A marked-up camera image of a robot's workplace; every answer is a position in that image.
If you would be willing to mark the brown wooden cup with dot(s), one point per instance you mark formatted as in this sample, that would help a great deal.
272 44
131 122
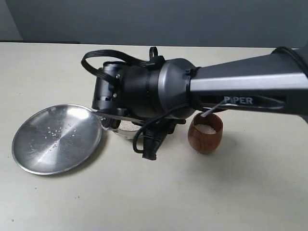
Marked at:
200 141

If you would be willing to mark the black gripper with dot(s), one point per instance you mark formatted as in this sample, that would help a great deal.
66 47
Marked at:
105 102

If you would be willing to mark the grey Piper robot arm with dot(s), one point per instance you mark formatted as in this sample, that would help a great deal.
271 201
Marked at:
157 94

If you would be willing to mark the steel bowl of rice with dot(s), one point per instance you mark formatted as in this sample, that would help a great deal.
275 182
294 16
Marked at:
125 131

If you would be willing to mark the round steel plate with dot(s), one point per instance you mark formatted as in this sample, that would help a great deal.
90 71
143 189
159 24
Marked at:
57 139

